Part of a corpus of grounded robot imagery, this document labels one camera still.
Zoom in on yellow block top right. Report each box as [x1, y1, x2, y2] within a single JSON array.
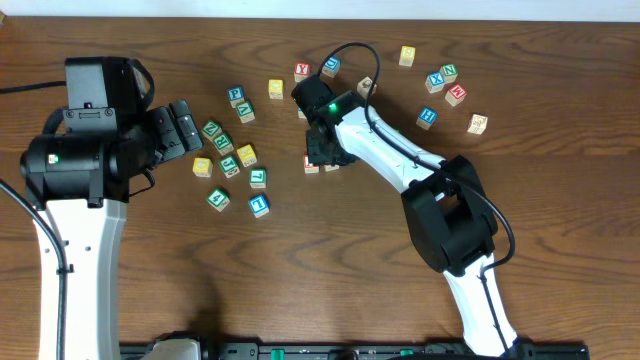
[[399, 46, 416, 67]]

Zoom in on red Y block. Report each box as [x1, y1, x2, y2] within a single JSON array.
[[294, 62, 311, 83]]

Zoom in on plain picture block centre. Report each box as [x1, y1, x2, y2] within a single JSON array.
[[357, 77, 377, 99]]

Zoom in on green J block left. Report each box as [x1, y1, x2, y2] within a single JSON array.
[[219, 155, 240, 178]]

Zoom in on green R block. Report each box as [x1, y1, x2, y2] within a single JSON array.
[[212, 132, 234, 156]]

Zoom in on green L block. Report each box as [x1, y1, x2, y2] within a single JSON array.
[[249, 169, 267, 189]]

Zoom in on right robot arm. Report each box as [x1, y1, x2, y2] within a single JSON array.
[[291, 75, 518, 357]]

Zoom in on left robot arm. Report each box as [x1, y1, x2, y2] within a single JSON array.
[[20, 57, 203, 359]]

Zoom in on plain picture block right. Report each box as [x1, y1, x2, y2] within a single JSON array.
[[467, 114, 488, 135]]

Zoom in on green 4 block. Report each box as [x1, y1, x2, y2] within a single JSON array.
[[206, 187, 230, 212]]

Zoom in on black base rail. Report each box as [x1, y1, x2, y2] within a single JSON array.
[[213, 342, 590, 360]]

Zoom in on green N block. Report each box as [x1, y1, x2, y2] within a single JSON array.
[[440, 64, 459, 84]]

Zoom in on blue X block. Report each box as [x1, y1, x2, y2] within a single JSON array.
[[425, 72, 446, 93]]

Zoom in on green Z block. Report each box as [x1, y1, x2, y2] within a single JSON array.
[[201, 121, 222, 141]]

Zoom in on yellow block far left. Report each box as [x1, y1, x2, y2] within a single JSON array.
[[192, 157, 213, 178]]

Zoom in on blue H block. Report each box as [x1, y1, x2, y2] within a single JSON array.
[[416, 107, 438, 130]]

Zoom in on plain picture block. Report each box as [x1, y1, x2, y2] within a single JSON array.
[[357, 77, 377, 99], [467, 114, 488, 135]]

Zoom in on blue P block left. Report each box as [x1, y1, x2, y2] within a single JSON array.
[[227, 86, 245, 108]]

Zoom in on red A block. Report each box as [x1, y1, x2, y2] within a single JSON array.
[[303, 154, 320, 174]]

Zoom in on yellow block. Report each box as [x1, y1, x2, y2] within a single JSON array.
[[192, 157, 213, 178], [268, 79, 284, 99], [399, 46, 416, 67], [237, 144, 258, 167]]

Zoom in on green V block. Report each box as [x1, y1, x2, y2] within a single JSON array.
[[236, 101, 255, 123]]

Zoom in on yellow block upper left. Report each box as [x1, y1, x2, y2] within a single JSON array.
[[268, 79, 284, 99]]

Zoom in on yellow block middle left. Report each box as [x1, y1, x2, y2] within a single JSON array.
[[237, 144, 258, 167]]

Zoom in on blue C block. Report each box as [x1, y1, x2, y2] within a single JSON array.
[[322, 56, 341, 78]]

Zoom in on blue L block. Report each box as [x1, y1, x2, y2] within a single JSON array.
[[248, 194, 270, 218]]

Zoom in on red M block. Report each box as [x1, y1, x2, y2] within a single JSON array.
[[445, 84, 467, 107]]

